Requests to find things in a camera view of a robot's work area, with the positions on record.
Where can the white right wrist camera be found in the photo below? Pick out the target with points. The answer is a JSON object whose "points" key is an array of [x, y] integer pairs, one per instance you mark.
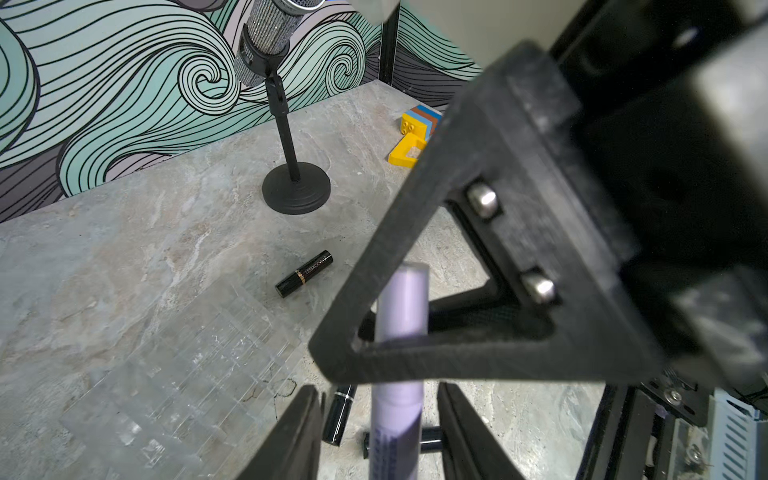
{"points": [[500, 32]]}

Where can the yellow triangle toy block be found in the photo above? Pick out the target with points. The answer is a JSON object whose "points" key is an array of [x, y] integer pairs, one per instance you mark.
{"points": [[406, 152]]}

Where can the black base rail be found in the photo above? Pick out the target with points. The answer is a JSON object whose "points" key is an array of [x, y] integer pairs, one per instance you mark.
{"points": [[631, 437]]}

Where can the black lipstick gold band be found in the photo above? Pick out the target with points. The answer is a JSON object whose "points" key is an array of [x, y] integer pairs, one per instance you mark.
{"points": [[300, 276]]}

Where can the white perforated cable tray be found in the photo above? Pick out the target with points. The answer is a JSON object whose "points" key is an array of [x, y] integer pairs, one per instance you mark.
{"points": [[738, 439]]}

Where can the clear acrylic lipstick organizer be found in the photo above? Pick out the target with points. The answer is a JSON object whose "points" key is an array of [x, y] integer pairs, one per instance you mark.
{"points": [[193, 401]]}

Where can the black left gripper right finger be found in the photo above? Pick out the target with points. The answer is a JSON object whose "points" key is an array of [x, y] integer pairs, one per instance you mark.
{"points": [[470, 450]]}

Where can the black lipstick gold base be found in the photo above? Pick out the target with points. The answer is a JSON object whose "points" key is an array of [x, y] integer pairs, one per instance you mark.
{"points": [[431, 441]]}

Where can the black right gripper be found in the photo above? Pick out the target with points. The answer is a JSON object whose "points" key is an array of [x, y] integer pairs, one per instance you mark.
{"points": [[674, 124]]}

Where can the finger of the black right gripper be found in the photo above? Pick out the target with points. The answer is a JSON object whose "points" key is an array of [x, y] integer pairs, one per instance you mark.
{"points": [[505, 165]]}

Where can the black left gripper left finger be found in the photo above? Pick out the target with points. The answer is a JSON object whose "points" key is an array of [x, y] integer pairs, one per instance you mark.
{"points": [[292, 448]]}

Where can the multicolour stacked toy blocks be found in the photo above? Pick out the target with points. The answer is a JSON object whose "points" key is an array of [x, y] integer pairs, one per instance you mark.
{"points": [[420, 121]]}

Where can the purple lip balm tube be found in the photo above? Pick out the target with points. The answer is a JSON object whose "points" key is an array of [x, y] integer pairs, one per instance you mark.
{"points": [[397, 398]]}

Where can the black microphone stand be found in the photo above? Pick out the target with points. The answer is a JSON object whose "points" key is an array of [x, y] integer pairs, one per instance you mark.
{"points": [[294, 188]]}

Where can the black lipstick silver band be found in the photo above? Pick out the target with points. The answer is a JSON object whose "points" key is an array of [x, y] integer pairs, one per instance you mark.
{"points": [[338, 414]]}

